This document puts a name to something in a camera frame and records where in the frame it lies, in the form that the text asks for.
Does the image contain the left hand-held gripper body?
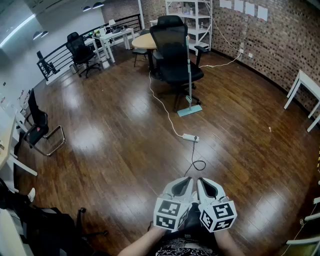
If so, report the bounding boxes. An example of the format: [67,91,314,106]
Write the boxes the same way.
[153,191,195,232]

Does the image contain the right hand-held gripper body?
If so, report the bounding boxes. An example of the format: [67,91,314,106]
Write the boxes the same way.
[198,196,238,233]

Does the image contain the teal mop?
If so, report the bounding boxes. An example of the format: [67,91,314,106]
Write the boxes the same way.
[176,34,203,118]

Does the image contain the person's left forearm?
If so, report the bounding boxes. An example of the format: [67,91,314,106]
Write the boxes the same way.
[117,226,167,256]

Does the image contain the person's right forearm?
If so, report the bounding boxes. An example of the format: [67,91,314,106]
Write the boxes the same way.
[217,229,247,256]

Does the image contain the person's black trousers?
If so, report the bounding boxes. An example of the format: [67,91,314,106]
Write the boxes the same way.
[184,202,202,232]

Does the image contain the person's black printed shirt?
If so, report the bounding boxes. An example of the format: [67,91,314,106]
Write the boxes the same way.
[154,231,221,256]

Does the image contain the white power strip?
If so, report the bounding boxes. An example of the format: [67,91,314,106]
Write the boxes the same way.
[182,133,200,143]

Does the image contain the white metal rack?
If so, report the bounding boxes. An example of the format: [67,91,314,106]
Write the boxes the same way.
[286,196,320,256]

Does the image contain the black wheeled chair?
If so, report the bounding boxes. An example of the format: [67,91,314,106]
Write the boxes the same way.
[14,204,110,256]

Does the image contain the black high-back office chair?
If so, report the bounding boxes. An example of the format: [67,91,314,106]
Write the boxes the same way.
[149,15,210,112]

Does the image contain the dark side chair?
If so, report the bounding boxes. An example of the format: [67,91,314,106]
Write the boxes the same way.
[131,29,151,68]

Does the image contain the round wooden table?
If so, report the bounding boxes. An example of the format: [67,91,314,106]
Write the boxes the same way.
[131,32,161,73]

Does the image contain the black cantilever chair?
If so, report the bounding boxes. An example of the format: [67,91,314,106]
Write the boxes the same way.
[21,87,66,157]

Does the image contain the white metal shelf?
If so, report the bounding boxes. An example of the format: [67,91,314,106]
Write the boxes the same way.
[164,0,213,53]

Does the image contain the plain white desk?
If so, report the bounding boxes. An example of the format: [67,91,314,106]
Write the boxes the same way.
[0,208,28,256]

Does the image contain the black mesh swivel chair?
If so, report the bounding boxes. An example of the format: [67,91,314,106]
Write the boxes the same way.
[66,31,102,79]

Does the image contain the row of white containers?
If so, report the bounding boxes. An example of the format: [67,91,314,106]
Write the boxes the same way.
[17,89,32,114]

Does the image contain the black metal railing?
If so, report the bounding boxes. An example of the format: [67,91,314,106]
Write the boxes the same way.
[36,14,143,82]

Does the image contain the beige desk with white legs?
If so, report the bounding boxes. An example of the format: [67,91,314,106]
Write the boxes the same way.
[0,106,38,177]

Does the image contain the ceiling tube light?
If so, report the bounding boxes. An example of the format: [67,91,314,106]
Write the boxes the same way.
[0,13,36,48]

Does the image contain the black cable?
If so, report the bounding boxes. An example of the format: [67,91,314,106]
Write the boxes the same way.
[184,138,207,176]

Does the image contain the white extension cable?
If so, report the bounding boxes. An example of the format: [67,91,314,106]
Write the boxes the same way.
[148,51,244,138]

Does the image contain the white wall cable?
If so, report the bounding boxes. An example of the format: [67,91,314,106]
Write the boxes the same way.
[211,16,242,52]

